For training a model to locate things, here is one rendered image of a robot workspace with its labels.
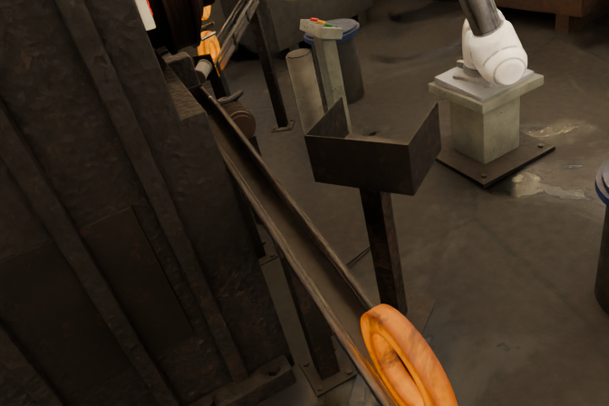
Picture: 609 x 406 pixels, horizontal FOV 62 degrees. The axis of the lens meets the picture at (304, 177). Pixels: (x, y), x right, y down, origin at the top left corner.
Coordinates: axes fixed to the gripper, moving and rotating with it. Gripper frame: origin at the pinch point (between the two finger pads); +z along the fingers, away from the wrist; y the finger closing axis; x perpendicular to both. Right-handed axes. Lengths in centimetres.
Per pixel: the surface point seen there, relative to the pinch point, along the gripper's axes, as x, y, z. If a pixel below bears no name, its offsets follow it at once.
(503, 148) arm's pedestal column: -82, 11, -113
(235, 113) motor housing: -38.7, -23.6, -12.0
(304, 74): -48, 30, -28
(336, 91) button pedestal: -64, 43, -39
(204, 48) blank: -18.4, -6.8, 0.4
